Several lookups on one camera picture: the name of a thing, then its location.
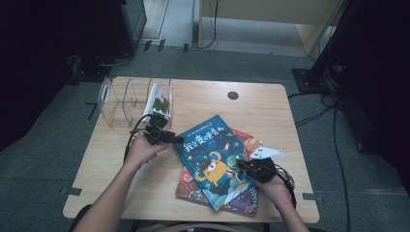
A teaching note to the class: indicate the white caterpillar picture book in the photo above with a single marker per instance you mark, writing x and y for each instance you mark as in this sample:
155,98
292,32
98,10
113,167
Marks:
159,100

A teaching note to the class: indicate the black metal stand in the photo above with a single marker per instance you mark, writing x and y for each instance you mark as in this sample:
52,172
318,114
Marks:
322,61

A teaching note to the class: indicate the colourful monsters picture book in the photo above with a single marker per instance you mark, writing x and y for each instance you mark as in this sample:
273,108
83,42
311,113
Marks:
190,188

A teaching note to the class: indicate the grey floor tape strip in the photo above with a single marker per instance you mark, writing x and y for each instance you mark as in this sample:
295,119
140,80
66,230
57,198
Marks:
71,191
313,196

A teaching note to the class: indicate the beige wooden cabinet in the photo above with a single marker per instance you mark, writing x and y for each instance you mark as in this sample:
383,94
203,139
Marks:
257,11

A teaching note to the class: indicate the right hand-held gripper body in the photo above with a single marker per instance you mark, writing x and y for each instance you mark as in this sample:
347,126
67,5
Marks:
261,170

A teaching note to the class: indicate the black floor tape cross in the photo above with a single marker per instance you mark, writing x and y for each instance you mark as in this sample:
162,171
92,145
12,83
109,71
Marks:
93,109

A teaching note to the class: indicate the clear acrylic book rack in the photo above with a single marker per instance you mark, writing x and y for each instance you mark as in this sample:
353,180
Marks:
106,93

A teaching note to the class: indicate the blue monster picture book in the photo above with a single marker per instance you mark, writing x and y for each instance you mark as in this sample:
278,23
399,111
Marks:
206,148

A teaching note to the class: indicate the black cabinet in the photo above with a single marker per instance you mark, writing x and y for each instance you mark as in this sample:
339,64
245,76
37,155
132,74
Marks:
129,25

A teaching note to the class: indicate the person's left hand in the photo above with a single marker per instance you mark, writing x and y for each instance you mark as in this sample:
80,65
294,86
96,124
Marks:
141,153

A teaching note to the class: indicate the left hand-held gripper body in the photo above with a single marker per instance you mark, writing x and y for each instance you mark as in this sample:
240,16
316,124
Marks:
158,122

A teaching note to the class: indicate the person's right hand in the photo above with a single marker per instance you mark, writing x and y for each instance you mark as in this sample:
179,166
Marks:
274,191

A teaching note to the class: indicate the red picture book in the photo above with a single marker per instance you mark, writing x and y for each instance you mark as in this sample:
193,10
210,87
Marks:
240,133

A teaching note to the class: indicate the round dark table grommet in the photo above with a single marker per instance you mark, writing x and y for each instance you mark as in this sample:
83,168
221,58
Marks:
232,95

